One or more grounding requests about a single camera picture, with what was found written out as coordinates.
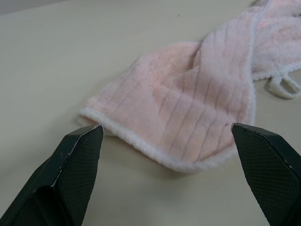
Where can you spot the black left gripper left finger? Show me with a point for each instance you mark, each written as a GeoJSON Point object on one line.
{"type": "Point", "coordinates": [68, 179]}

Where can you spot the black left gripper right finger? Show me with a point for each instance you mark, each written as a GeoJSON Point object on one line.
{"type": "Point", "coordinates": [270, 169]}

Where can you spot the pink towel with white trim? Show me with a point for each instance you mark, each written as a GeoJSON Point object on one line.
{"type": "Point", "coordinates": [188, 99]}

